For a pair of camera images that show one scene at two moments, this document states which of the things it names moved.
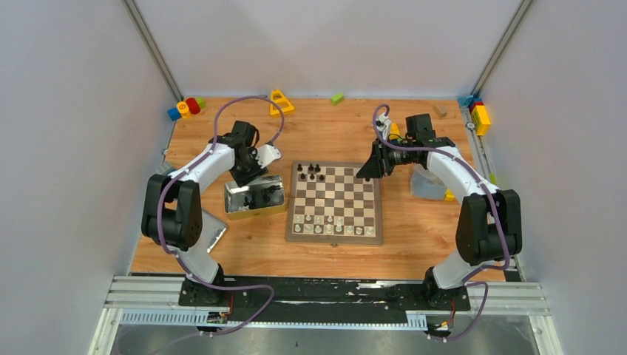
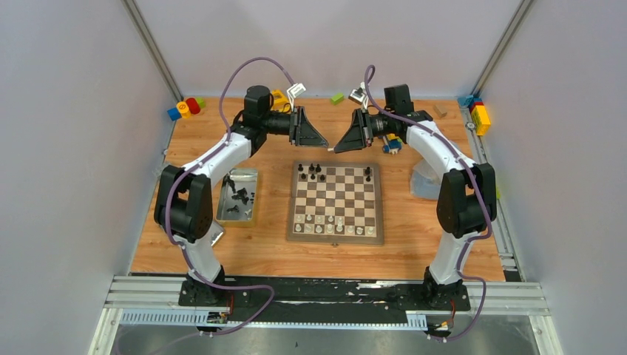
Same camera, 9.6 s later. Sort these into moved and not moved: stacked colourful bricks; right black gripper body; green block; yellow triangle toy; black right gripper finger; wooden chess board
Moved: black right gripper finger; right black gripper body
Not moved: wooden chess board; stacked colourful bricks; green block; yellow triangle toy
